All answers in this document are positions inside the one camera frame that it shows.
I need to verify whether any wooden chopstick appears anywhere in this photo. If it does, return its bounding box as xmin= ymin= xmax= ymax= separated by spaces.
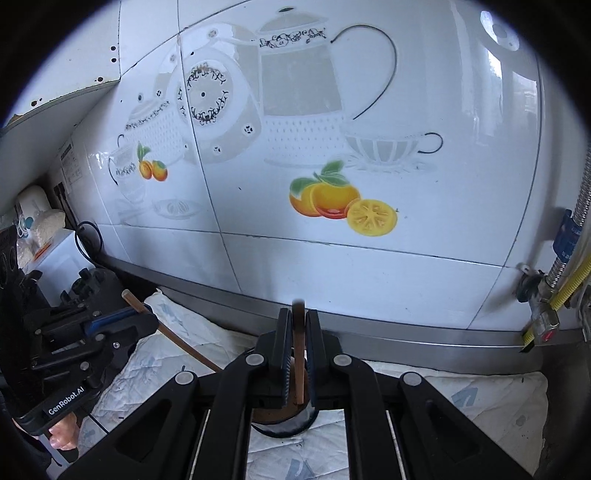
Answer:
xmin=121 ymin=289 xmax=222 ymax=373
xmin=293 ymin=300 xmax=305 ymax=405

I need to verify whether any left hand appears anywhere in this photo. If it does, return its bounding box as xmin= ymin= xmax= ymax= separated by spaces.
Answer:
xmin=49 ymin=412 xmax=79 ymax=451

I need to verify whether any black ribbed utensil holder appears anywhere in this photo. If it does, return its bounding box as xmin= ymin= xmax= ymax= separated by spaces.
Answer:
xmin=252 ymin=402 xmax=318 ymax=439

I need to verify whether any white box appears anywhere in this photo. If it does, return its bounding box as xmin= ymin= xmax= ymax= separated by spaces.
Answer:
xmin=24 ymin=229 xmax=94 ymax=290

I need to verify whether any white instruction sticker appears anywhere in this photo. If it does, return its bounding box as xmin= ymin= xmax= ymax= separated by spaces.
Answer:
xmin=58 ymin=140 xmax=83 ymax=188

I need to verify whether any white quilted cloth mat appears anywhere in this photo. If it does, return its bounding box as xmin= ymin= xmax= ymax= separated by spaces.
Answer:
xmin=78 ymin=291 xmax=548 ymax=479

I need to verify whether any black power cable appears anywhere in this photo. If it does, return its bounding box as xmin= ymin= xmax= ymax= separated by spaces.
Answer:
xmin=73 ymin=221 xmax=105 ymax=278

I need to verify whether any red handle water valve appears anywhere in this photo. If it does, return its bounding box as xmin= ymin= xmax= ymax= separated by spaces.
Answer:
xmin=515 ymin=263 xmax=560 ymax=353

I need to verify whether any yellow gas hose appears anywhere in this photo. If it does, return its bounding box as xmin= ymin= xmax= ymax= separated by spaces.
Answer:
xmin=521 ymin=248 xmax=591 ymax=352

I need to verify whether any braided metal hose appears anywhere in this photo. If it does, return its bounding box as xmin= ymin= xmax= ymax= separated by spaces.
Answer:
xmin=544 ymin=138 xmax=591 ymax=287

